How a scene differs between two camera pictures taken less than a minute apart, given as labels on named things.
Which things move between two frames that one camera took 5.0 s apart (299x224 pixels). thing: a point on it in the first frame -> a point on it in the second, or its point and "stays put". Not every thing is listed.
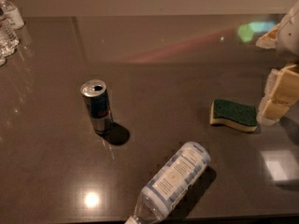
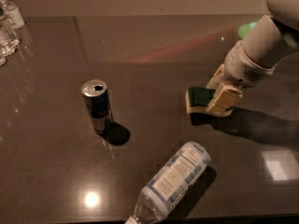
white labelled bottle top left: x=11 y=13 stays put
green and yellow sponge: x=239 y=116 -> x=197 y=100
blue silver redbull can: x=95 y=96 stays put
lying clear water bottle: x=172 y=182 stays put
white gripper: x=290 y=35 -> x=242 y=66
